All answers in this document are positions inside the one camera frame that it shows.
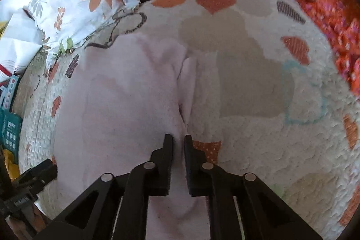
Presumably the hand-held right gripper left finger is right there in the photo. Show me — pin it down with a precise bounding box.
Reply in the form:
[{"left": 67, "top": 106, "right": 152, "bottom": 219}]
[{"left": 34, "top": 134, "right": 173, "bottom": 240}]

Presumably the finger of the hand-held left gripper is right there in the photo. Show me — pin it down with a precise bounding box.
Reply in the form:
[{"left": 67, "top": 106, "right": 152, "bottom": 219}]
[{"left": 17, "top": 158, "right": 59, "bottom": 190}]

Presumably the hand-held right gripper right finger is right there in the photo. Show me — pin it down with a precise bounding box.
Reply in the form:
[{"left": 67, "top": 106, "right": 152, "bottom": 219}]
[{"left": 183, "top": 135, "right": 324, "bottom": 240}]

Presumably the pink fleece floral print garment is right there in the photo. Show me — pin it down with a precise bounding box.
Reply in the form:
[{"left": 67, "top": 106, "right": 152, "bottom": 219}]
[{"left": 52, "top": 32, "right": 223, "bottom": 240}]

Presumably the yellow cloth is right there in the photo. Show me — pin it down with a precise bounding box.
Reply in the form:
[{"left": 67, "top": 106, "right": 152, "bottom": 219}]
[{"left": 0, "top": 148, "right": 20, "bottom": 181}]

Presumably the green box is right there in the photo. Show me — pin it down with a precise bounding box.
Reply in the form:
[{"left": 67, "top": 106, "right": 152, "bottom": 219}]
[{"left": 0, "top": 108, "right": 23, "bottom": 150}]

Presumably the quilted heart pattern blanket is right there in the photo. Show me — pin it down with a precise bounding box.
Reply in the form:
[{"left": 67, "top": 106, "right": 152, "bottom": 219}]
[{"left": 18, "top": 0, "right": 360, "bottom": 240}]

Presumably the light blue picture box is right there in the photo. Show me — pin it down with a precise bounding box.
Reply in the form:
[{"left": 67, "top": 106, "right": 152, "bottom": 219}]
[{"left": 0, "top": 74, "right": 21, "bottom": 110}]

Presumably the white paper bag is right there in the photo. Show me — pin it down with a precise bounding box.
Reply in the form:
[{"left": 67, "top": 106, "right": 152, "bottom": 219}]
[{"left": 0, "top": 0, "right": 50, "bottom": 77}]

